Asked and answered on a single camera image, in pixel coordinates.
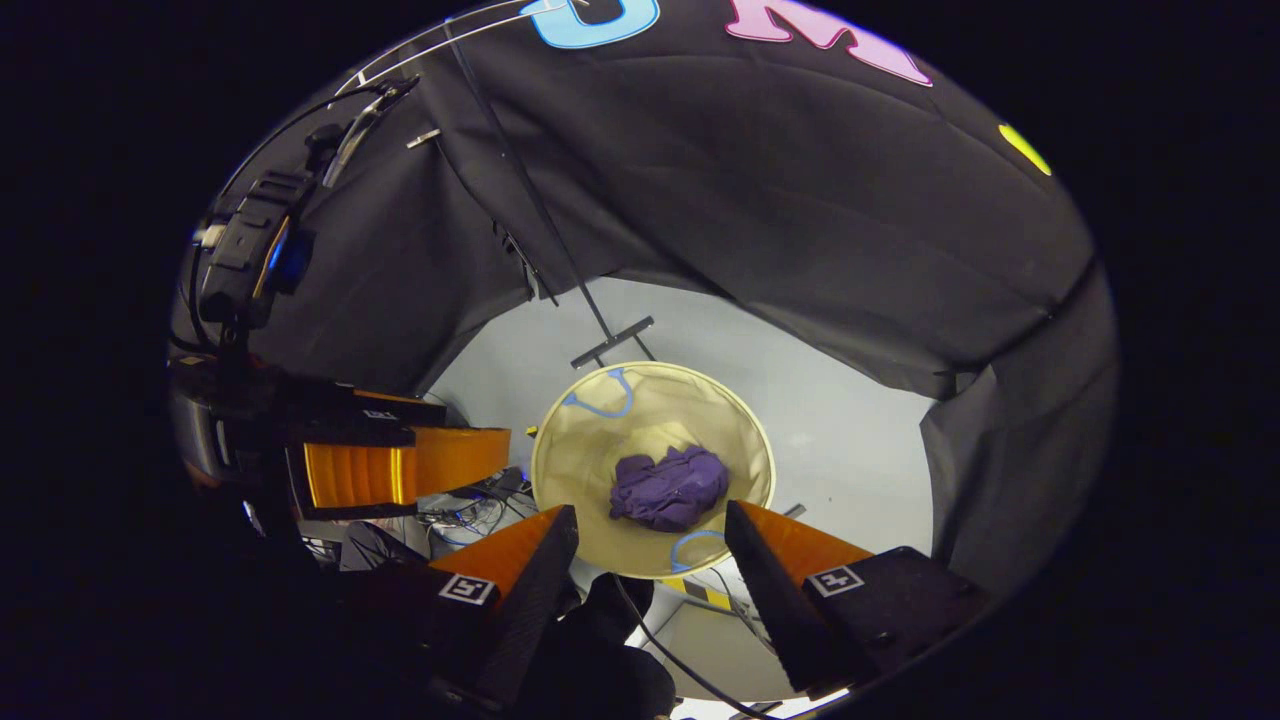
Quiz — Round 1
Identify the purple ribbed knit garment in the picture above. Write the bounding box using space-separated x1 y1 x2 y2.
610 445 731 533

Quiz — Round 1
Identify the beige round laundry hamper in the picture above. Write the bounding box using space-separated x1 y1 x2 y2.
530 361 777 581

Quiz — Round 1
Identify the white clothes hanger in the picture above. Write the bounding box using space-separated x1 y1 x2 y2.
335 0 591 96

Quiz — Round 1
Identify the black backdrop cloth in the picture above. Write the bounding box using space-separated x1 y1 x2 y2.
170 0 1119 601

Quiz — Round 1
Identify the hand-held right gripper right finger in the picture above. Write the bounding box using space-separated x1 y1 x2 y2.
724 499 993 701

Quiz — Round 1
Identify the tangle of floor cables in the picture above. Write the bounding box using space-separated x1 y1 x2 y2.
415 468 536 549

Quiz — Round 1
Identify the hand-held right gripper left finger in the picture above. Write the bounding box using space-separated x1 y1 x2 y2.
335 503 581 716

